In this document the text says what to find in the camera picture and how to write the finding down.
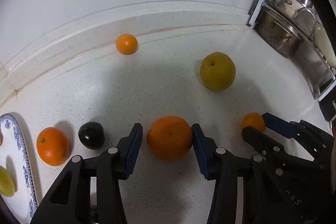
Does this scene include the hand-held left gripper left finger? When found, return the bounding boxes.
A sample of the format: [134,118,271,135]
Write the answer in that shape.
[30,123,143,224]

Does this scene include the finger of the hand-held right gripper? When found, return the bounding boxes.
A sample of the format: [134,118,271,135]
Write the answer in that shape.
[262,113,334,169]
[241,126,319,182]

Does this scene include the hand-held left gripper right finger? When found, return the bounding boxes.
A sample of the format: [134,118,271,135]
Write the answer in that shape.
[191,124,292,224]

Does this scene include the small tangerine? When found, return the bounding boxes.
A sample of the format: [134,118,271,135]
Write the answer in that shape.
[115,34,138,55]
[241,112,266,134]

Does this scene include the orange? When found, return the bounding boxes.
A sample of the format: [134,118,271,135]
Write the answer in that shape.
[36,127,70,167]
[146,115,194,162]

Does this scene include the dark plum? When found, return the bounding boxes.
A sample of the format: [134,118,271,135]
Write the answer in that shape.
[78,122,105,148]

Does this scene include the yellow pear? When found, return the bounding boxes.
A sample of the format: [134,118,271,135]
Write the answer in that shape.
[199,52,236,90]

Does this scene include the blue patterned white plate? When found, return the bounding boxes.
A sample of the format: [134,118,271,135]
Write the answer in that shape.
[0,113,38,216]

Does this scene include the black box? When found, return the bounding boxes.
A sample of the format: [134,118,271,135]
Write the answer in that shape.
[319,93,336,121]

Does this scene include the steel pot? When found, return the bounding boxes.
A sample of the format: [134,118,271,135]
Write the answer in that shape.
[256,7,303,59]

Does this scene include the glass pot lid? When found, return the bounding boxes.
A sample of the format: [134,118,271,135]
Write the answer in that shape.
[294,6,317,35]

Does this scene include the green apple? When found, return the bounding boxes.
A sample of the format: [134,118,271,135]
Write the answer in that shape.
[0,166,16,198]

